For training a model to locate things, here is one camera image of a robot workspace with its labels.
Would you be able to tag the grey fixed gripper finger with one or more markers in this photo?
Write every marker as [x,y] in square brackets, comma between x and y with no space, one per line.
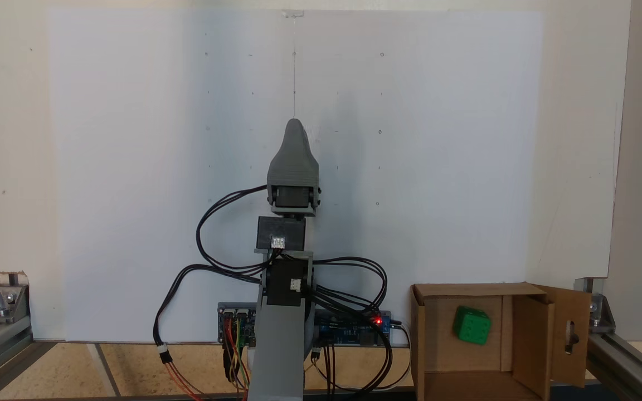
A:
[293,161]

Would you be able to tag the green die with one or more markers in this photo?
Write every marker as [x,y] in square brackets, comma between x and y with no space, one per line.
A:
[471,326]

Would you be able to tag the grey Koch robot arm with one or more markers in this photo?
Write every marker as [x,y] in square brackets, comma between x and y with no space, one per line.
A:
[276,345]

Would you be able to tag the white paper sheet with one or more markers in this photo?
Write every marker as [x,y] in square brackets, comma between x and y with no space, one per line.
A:
[410,167]
[159,167]

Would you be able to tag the blue circuit board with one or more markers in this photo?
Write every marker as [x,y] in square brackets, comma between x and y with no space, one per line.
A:
[349,335]

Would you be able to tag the open cardboard box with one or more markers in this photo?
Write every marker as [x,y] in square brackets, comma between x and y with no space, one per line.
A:
[468,384]

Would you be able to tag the metal corner bracket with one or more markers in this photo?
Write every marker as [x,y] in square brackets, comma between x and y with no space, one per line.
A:
[6,303]
[599,312]

